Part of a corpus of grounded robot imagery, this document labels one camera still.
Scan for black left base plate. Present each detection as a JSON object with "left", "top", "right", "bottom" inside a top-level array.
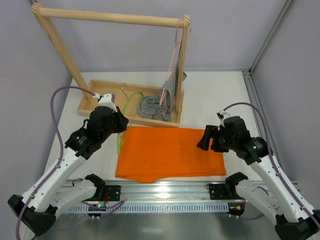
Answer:
[{"left": 99, "top": 185, "right": 121, "bottom": 203}]

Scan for grey shirt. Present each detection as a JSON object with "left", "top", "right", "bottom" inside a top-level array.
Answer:
[{"left": 137, "top": 48, "right": 181, "bottom": 122}]

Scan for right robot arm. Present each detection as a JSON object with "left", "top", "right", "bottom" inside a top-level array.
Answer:
[{"left": 211, "top": 113, "right": 320, "bottom": 240}]

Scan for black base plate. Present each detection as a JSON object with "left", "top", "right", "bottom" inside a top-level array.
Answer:
[
  {"left": 99, "top": 185, "right": 121, "bottom": 203},
  {"left": 206, "top": 183, "right": 240, "bottom": 200}
]

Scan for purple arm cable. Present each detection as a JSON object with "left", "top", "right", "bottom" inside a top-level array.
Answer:
[
  {"left": 15, "top": 86, "right": 126, "bottom": 240},
  {"left": 222, "top": 102, "right": 320, "bottom": 233}
]

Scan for orange trousers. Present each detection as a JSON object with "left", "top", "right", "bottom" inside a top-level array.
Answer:
[{"left": 115, "top": 126, "right": 227, "bottom": 184}]

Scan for pink wire hanger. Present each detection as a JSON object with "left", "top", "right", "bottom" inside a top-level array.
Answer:
[{"left": 159, "top": 14, "right": 192, "bottom": 106}]

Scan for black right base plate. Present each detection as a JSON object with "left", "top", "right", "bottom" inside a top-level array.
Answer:
[{"left": 206, "top": 183, "right": 240, "bottom": 200}]

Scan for wooden clothes rack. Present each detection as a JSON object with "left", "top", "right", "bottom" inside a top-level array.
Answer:
[{"left": 31, "top": 2, "right": 190, "bottom": 128}]

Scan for green plastic hanger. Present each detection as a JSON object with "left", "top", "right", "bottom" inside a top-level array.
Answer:
[{"left": 117, "top": 83, "right": 144, "bottom": 156}]

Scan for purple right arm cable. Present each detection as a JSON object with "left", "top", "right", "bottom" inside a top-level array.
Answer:
[{"left": 222, "top": 102, "right": 320, "bottom": 233}]

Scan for aluminium front rail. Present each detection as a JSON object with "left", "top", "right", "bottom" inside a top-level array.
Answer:
[{"left": 57, "top": 180, "right": 303, "bottom": 215}]

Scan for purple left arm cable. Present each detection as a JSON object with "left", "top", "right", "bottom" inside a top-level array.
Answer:
[{"left": 15, "top": 86, "right": 126, "bottom": 240}]

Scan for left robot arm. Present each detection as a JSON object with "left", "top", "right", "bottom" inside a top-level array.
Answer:
[{"left": 7, "top": 106, "right": 129, "bottom": 240}]

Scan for aluminium corner frame post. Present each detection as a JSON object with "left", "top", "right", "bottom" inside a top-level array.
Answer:
[{"left": 242, "top": 0, "right": 296, "bottom": 168}]

